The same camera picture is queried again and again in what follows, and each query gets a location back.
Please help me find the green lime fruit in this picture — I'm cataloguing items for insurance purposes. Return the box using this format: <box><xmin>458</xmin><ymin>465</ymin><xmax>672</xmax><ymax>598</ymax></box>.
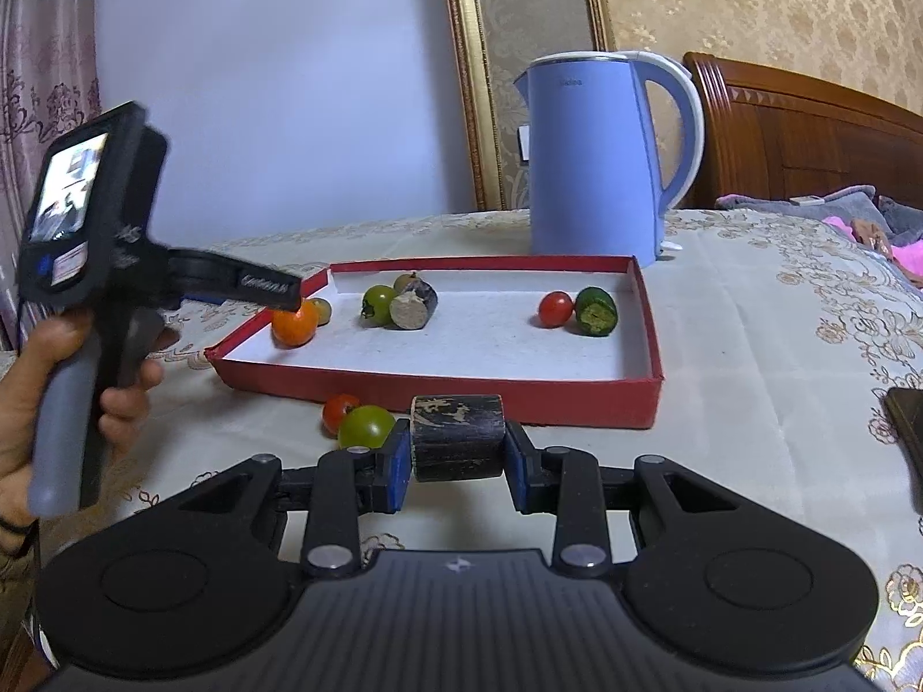
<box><xmin>338</xmin><ymin>405</ymin><xmax>396</xmax><ymax>450</ymax></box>

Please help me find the long dark sugarcane piece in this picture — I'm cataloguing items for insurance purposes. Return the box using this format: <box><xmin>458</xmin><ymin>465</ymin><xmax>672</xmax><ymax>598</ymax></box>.
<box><xmin>410</xmin><ymin>395</ymin><xmax>505</xmax><ymax>483</ymax></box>

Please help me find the red cherry tomato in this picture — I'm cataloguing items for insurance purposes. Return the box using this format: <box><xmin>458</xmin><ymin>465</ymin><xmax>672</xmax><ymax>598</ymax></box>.
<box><xmin>536</xmin><ymin>291</ymin><xmax>574</xmax><ymax>328</ymax></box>
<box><xmin>321</xmin><ymin>394</ymin><xmax>361</xmax><ymax>438</ymax></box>

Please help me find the green tomato with star calyx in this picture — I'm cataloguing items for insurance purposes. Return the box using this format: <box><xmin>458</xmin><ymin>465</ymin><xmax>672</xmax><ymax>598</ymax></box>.
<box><xmin>360</xmin><ymin>284</ymin><xmax>396</xmax><ymax>326</ymax></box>

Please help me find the small yellow longan fruit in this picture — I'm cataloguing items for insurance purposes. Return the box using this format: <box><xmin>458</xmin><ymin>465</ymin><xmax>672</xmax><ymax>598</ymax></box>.
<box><xmin>310</xmin><ymin>297</ymin><xmax>332</xmax><ymax>326</ymax></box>

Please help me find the green cucumber piece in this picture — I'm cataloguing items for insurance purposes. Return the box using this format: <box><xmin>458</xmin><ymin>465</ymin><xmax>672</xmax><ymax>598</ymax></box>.
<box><xmin>574</xmin><ymin>286</ymin><xmax>620</xmax><ymax>337</ymax></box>

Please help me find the orange mandarin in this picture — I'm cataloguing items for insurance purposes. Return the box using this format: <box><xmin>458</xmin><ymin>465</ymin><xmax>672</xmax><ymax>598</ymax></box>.
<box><xmin>271</xmin><ymin>300</ymin><xmax>319</xmax><ymax>348</ymax></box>

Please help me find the brown longan fruit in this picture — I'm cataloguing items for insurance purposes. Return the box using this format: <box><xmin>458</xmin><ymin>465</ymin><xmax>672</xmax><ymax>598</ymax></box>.
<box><xmin>393</xmin><ymin>272</ymin><xmax>421</xmax><ymax>295</ymax></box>

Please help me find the person left hand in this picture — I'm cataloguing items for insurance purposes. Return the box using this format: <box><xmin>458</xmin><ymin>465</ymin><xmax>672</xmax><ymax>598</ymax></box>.
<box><xmin>2</xmin><ymin>309</ymin><xmax>164</xmax><ymax>555</ymax></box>

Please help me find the red shallow cardboard box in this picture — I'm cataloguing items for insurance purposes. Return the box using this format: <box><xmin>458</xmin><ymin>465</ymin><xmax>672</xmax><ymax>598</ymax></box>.
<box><xmin>207</xmin><ymin>256</ymin><xmax>663</xmax><ymax>430</ymax></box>

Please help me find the blue electric kettle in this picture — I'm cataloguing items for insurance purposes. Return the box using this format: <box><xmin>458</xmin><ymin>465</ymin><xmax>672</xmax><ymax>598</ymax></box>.
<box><xmin>515</xmin><ymin>50</ymin><xmax>706</xmax><ymax>267</ymax></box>

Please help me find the pink patterned curtain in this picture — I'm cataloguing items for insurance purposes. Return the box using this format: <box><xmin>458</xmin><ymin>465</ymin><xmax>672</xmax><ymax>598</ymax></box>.
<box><xmin>2</xmin><ymin>0</ymin><xmax>102</xmax><ymax>350</ymax></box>

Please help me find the floral lace tablecloth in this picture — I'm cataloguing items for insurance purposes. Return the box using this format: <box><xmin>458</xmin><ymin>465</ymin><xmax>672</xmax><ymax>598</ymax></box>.
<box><xmin>42</xmin><ymin>211</ymin><xmax>921</xmax><ymax>690</ymax></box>

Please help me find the black smartphone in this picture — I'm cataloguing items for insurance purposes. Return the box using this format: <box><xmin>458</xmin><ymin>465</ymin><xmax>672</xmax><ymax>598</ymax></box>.
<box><xmin>884</xmin><ymin>388</ymin><xmax>923</xmax><ymax>513</ymax></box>

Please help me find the wooden bed headboard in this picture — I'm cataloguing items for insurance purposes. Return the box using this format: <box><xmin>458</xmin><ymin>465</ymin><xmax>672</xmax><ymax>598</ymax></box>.
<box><xmin>682</xmin><ymin>52</ymin><xmax>923</xmax><ymax>209</ymax></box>

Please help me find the pile of clothes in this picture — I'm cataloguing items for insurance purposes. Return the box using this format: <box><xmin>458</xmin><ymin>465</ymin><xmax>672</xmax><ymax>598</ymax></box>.
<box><xmin>716</xmin><ymin>185</ymin><xmax>921</xmax><ymax>289</ymax></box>

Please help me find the white wall switch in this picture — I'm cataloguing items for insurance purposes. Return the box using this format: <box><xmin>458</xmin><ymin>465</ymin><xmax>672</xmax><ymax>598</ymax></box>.
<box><xmin>518</xmin><ymin>125</ymin><xmax>530</xmax><ymax>166</ymax></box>

